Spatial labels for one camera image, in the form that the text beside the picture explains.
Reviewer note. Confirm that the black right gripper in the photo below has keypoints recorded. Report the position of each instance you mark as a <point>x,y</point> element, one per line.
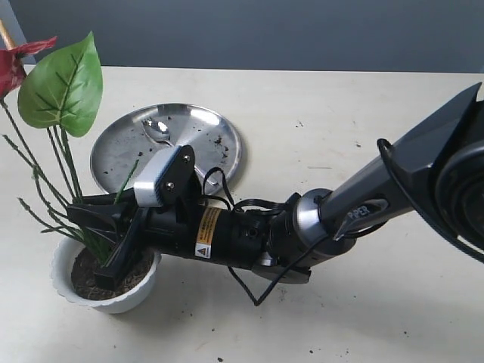
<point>187,228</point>

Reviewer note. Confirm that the stainless steel spork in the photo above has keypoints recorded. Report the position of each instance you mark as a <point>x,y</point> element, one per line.
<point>160,133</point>

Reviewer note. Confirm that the artificial red anthurium plant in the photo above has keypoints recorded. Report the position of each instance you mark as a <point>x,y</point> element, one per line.
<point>60,91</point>

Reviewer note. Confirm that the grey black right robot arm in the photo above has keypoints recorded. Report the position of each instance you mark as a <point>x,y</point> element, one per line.
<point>434,169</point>

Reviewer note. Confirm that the dark potting soil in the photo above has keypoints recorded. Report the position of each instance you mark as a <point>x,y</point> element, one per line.
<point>83,278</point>

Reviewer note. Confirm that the white scalloped flower pot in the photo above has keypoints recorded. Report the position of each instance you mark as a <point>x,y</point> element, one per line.
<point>62,262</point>

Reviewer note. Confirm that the round stainless steel plate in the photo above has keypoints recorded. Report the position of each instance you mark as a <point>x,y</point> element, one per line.
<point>124,142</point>

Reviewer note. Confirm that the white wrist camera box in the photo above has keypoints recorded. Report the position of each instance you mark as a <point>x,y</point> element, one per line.
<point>164,177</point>

